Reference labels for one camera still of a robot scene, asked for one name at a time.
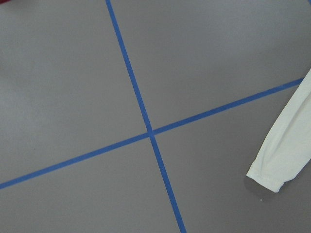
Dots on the cream long-sleeve graphic shirt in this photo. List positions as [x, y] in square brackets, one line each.
[287, 146]

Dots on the red bottle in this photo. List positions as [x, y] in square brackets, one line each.
[7, 4]

